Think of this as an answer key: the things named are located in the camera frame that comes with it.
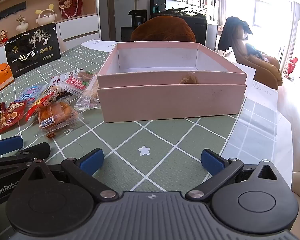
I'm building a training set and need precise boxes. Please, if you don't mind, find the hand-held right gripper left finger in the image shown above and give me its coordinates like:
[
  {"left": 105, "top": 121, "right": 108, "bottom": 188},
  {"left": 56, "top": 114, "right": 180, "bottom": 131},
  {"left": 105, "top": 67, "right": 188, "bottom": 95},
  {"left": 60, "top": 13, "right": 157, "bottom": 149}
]
[{"left": 22, "top": 148, "right": 118, "bottom": 201}]

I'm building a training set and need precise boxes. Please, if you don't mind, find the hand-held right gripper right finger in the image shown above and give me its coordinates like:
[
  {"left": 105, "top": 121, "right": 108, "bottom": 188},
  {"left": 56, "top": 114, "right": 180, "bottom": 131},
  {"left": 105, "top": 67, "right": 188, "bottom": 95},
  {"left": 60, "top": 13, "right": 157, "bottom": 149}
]
[{"left": 185, "top": 148, "right": 282, "bottom": 203}]

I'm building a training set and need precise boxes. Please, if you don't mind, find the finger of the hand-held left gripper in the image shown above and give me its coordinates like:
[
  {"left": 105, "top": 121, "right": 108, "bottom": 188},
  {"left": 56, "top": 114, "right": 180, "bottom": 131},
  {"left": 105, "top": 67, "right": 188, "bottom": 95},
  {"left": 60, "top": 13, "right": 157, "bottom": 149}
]
[
  {"left": 0, "top": 135, "right": 24, "bottom": 157},
  {"left": 0, "top": 142, "right": 51, "bottom": 167}
]

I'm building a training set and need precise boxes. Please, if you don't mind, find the small red snack packet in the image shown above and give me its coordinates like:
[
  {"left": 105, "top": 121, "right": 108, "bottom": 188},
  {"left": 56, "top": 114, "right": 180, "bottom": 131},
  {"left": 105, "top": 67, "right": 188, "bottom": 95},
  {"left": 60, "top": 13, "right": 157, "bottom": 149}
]
[{"left": 0, "top": 100, "right": 28, "bottom": 133}]

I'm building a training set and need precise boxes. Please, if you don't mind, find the orange bread packet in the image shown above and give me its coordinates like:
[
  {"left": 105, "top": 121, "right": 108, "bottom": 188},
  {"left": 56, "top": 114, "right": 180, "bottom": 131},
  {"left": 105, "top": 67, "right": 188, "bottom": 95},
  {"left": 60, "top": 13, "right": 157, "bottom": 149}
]
[{"left": 37, "top": 100, "right": 83, "bottom": 138}]

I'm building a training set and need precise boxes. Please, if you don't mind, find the pink cardboard box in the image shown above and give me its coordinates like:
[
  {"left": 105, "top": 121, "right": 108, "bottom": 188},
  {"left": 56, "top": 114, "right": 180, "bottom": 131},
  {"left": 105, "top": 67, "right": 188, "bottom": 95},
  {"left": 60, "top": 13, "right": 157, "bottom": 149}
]
[{"left": 97, "top": 42, "right": 248, "bottom": 123}]

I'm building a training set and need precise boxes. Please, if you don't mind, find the red sausage snack packet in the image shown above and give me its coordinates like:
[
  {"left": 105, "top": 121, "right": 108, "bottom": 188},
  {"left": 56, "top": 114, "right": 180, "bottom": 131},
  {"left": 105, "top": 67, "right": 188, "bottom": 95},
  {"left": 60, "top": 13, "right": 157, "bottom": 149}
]
[{"left": 25, "top": 85, "right": 73, "bottom": 123}]

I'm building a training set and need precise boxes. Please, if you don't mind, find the green checked tablecloth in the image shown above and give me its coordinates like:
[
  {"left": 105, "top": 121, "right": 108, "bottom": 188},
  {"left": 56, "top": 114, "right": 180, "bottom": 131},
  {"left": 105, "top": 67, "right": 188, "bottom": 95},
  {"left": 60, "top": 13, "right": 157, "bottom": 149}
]
[{"left": 0, "top": 39, "right": 278, "bottom": 195}]

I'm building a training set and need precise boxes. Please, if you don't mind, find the blue and pink snack packet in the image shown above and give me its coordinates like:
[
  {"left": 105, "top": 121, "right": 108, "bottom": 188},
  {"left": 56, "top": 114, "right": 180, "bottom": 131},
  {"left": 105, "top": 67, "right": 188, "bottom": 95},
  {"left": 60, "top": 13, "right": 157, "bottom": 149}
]
[{"left": 14, "top": 84, "right": 49, "bottom": 104}]

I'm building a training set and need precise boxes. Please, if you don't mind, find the clear pale snack packet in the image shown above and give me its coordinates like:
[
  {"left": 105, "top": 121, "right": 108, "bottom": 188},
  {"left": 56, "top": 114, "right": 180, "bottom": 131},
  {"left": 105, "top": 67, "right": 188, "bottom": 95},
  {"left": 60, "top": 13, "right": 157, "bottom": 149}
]
[{"left": 74, "top": 77, "right": 102, "bottom": 110}]

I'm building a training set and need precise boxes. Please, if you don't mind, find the orange cardboard box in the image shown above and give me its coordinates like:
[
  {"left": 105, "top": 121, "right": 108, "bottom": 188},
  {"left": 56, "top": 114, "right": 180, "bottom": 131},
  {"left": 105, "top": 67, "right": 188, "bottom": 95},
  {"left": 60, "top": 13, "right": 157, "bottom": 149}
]
[{"left": 0, "top": 64, "right": 15, "bottom": 98}]

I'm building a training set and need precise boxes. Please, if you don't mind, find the white and red snack packet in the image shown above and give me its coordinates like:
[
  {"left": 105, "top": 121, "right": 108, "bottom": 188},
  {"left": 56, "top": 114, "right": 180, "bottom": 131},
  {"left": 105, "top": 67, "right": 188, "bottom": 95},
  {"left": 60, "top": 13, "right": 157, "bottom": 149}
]
[{"left": 50, "top": 71, "right": 77, "bottom": 90}]

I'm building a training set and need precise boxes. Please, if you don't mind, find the clear packet with red label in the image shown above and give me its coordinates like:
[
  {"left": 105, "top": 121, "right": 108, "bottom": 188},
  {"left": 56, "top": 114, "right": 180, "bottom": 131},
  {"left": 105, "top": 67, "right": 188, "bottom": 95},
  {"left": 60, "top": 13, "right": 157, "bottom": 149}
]
[{"left": 62, "top": 70, "right": 98, "bottom": 97}]

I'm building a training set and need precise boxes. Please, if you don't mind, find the large black snack bag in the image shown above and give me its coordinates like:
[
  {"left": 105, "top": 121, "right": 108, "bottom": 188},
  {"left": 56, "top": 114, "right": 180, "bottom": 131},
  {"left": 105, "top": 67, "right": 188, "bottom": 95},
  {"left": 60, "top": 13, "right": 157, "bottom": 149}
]
[{"left": 4, "top": 23, "right": 61, "bottom": 78}]

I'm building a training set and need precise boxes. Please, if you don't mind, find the doll figure with black hat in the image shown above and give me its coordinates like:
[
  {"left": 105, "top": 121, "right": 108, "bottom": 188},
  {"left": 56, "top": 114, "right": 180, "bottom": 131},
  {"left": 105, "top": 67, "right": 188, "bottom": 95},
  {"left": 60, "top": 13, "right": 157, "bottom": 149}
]
[{"left": 236, "top": 26, "right": 283, "bottom": 90}]

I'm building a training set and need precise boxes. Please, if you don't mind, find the red and gold figurine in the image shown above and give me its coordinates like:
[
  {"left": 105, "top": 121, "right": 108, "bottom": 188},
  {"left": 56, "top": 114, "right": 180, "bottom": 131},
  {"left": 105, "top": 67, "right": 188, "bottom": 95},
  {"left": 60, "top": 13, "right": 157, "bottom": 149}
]
[{"left": 0, "top": 29, "right": 12, "bottom": 44}]

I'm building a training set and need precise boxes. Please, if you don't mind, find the white flower vase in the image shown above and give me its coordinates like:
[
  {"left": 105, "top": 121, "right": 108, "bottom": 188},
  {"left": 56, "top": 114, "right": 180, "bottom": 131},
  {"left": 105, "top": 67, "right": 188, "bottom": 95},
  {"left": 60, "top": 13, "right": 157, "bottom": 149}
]
[{"left": 15, "top": 15, "right": 29, "bottom": 34}]

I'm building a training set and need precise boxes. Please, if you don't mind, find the red ornament stand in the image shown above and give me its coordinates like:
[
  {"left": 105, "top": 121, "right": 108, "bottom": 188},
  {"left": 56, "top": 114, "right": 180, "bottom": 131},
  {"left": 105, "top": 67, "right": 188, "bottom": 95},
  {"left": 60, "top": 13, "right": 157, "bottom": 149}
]
[{"left": 284, "top": 57, "right": 298, "bottom": 79}]

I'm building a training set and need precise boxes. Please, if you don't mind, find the black jacket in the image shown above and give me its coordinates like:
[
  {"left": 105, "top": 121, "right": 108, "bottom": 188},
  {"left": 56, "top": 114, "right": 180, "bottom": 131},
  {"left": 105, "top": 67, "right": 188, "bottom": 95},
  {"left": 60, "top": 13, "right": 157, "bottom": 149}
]
[{"left": 218, "top": 16, "right": 253, "bottom": 52}]

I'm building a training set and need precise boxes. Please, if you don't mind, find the white rabbit ornament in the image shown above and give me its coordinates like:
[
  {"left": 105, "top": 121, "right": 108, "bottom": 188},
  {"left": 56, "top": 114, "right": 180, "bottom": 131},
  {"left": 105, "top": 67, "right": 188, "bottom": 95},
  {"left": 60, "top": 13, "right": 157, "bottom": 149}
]
[{"left": 35, "top": 4, "right": 57, "bottom": 27}]

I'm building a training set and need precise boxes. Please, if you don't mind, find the black cabinet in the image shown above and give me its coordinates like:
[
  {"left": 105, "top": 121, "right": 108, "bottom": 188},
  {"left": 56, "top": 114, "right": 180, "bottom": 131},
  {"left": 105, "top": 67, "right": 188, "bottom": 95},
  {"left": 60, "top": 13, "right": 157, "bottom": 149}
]
[{"left": 150, "top": 0, "right": 208, "bottom": 47}]

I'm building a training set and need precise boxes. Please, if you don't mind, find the brown chair back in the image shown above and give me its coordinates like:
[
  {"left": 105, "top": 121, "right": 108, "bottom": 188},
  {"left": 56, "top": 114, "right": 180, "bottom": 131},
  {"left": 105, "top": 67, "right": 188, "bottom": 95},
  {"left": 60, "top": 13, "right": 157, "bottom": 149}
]
[{"left": 130, "top": 15, "right": 196, "bottom": 43}]

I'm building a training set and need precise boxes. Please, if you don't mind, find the black water dispenser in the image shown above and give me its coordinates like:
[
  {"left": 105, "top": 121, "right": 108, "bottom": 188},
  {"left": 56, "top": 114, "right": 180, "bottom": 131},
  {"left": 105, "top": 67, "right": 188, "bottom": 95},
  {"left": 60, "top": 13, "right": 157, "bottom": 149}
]
[{"left": 121, "top": 9, "right": 148, "bottom": 42}]

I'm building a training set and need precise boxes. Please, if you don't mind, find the white curtain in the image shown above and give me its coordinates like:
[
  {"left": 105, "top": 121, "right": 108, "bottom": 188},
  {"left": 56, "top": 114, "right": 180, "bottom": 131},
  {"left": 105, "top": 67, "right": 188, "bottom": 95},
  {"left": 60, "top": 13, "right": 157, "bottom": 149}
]
[{"left": 285, "top": 1, "right": 300, "bottom": 60}]

